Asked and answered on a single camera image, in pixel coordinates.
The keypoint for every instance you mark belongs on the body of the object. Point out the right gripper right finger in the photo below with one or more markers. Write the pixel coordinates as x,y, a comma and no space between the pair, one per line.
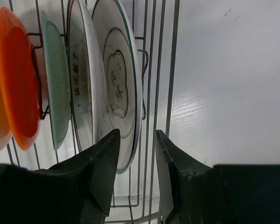
194,193

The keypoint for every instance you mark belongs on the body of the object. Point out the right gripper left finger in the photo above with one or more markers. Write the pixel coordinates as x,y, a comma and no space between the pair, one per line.
75,191

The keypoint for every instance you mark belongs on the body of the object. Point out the white plate red characters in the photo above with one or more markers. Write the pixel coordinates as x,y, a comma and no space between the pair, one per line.
87,77

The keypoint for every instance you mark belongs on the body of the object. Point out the blue floral green plate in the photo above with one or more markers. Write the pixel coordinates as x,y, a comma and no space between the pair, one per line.
58,84

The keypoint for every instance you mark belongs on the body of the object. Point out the white plate green rim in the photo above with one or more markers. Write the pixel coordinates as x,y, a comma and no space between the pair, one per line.
119,52

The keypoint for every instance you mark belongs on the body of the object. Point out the orange plate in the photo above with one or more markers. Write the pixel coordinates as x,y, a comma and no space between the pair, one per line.
19,83

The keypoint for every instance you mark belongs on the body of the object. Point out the grey wire dish rack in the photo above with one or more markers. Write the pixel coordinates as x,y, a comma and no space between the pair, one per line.
136,197

